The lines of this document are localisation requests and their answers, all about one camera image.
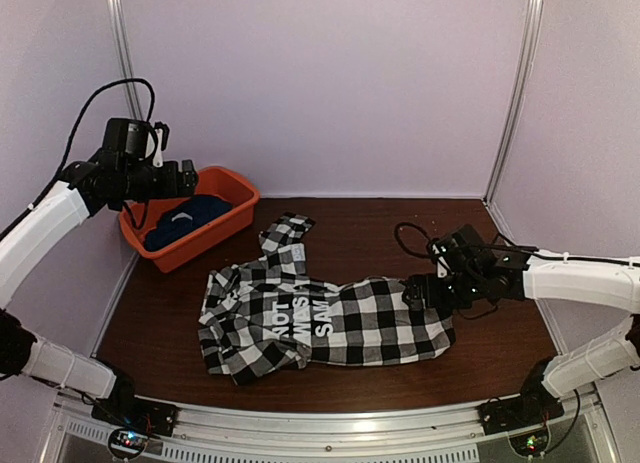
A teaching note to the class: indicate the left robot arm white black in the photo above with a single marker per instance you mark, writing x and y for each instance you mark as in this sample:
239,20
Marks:
127,167

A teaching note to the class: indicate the left aluminium corner post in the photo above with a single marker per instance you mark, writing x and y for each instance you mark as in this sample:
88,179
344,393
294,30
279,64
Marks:
124,57

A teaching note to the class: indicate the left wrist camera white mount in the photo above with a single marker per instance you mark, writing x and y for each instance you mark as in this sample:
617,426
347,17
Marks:
157,143

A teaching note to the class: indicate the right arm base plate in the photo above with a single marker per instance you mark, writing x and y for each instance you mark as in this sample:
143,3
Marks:
499,415

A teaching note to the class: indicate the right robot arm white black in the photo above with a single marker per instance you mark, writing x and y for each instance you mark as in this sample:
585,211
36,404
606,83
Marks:
470,269

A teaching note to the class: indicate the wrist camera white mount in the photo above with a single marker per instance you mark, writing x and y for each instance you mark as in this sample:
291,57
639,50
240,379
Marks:
439,253
157,143

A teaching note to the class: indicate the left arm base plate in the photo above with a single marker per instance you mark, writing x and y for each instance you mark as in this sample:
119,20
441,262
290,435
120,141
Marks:
144,416

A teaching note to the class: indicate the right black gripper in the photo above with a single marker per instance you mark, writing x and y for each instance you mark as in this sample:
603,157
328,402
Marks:
414,287

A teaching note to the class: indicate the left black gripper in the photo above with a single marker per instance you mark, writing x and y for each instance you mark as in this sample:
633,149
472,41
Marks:
171,188

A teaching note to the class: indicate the black white checkered shirt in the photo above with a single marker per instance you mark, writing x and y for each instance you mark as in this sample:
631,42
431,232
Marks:
269,314

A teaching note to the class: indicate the dark blue garment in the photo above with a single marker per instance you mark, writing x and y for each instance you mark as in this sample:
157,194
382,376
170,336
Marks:
184,219

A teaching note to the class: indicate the orange plastic basin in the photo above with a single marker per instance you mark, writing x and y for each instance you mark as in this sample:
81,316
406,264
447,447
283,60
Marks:
217,181

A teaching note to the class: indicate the right aluminium corner post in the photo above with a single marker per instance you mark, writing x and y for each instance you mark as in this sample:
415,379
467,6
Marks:
527,53

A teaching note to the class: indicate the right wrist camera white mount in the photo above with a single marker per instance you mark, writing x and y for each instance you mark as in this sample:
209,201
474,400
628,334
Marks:
439,253

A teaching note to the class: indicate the aluminium front rail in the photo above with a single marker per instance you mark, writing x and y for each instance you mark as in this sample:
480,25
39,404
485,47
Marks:
452,433

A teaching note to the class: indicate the aluminium corner post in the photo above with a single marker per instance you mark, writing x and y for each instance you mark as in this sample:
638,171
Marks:
124,57
527,53

